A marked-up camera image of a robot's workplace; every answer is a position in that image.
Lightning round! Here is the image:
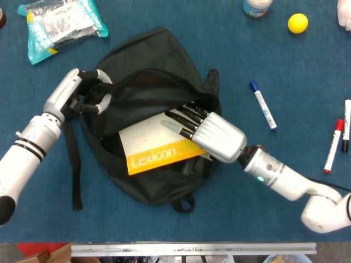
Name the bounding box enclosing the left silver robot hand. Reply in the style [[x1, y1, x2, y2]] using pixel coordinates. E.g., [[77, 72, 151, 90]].
[[43, 68, 113, 124]]

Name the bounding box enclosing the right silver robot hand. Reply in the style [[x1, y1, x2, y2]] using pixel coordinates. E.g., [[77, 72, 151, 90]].
[[160, 100, 247, 164]]

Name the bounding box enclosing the yellow white Lexicon book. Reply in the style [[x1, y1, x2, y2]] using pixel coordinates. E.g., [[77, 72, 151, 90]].
[[118, 112, 207, 176]]

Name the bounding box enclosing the black fabric backpack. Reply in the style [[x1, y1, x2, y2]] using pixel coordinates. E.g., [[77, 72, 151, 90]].
[[62, 26, 222, 214]]

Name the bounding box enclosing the blue whiteboard marker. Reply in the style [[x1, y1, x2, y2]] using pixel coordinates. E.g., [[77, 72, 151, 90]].
[[249, 81, 278, 131]]

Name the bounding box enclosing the teal snack packet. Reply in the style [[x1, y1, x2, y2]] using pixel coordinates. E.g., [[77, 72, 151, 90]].
[[17, 0, 109, 66]]

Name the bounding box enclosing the red whiteboard marker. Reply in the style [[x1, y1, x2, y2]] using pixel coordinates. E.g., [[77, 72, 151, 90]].
[[323, 118, 344, 174]]

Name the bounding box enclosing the black whiteboard marker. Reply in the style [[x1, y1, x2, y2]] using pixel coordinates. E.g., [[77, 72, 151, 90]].
[[341, 99, 351, 153]]

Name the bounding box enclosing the jar with blue label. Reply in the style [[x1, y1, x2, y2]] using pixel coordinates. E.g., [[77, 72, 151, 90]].
[[242, 0, 274, 19]]

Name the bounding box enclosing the yellow ball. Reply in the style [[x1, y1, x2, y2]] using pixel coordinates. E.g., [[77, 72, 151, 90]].
[[287, 13, 309, 35]]

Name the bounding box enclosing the light blue plastic tub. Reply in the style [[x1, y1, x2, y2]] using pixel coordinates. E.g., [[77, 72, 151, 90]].
[[262, 254, 313, 263]]

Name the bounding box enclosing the red box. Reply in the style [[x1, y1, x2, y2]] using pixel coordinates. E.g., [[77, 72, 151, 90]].
[[18, 242, 69, 257]]

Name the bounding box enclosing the brown cardboard box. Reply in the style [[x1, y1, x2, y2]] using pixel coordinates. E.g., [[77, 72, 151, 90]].
[[13, 243, 72, 263]]

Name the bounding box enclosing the white crumpled plastic bag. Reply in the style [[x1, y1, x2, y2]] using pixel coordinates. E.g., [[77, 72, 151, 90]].
[[336, 0, 351, 31]]

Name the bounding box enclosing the aluminium profile rail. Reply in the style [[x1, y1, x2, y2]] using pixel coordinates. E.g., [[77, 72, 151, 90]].
[[70, 242, 318, 258]]

